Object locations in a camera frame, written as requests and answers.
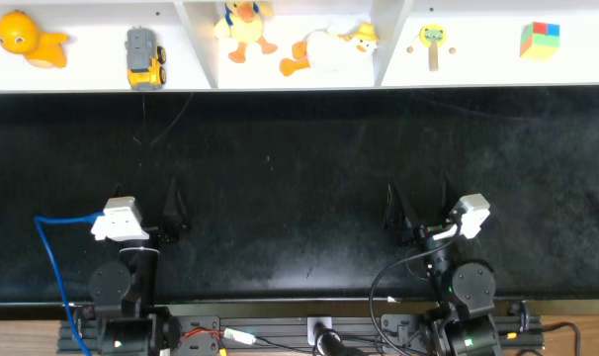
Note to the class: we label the grey and yellow toy truck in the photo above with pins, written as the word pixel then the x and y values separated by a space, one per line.
pixel 142 52

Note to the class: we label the mounting rail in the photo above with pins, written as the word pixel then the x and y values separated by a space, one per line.
pixel 289 333

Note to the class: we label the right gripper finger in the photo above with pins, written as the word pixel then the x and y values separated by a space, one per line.
pixel 446 198
pixel 402 220

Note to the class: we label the yellow rattle drum toy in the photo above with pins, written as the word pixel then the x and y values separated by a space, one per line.
pixel 433 37

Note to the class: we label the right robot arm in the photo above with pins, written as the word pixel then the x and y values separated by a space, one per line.
pixel 472 289

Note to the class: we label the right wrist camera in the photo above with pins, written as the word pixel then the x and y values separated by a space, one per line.
pixel 470 215

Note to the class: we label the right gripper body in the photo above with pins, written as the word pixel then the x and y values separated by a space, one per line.
pixel 430 232

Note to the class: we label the many-coloured puzzle cube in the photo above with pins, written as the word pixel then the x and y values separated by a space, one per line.
pixel 539 42

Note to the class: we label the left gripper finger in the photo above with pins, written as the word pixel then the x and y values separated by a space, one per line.
pixel 117 192
pixel 176 212

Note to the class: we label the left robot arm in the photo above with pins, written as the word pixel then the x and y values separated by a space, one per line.
pixel 139 277

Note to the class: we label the orange toy dinosaur figure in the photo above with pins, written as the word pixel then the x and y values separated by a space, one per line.
pixel 20 34

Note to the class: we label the yellow plush duck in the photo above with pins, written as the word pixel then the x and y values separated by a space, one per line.
pixel 245 27

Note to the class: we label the white shelf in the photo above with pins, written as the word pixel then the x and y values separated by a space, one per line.
pixel 97 69

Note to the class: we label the white plush duck with hat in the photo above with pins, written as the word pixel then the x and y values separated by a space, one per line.
pixel 334 52

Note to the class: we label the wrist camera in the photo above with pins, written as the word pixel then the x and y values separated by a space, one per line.
pixel 119 217
pixel 470 215

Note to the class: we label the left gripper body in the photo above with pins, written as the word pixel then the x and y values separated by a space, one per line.
pixel 160 234

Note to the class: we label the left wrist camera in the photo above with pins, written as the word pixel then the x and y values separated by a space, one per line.
pixel 119 217

